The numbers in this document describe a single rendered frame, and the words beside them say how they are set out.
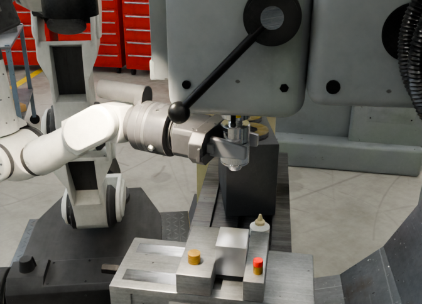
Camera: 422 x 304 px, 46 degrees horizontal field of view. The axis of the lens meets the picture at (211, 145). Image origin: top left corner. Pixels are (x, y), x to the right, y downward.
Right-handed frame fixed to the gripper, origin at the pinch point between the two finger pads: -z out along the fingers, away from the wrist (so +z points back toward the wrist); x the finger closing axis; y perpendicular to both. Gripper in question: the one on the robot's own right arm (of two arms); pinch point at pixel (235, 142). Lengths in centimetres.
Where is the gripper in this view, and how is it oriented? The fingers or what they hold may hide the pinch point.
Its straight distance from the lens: 81.1
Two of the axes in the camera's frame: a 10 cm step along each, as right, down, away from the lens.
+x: 4.2, -3.7, 8.3
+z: -9.1, -1.8, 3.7
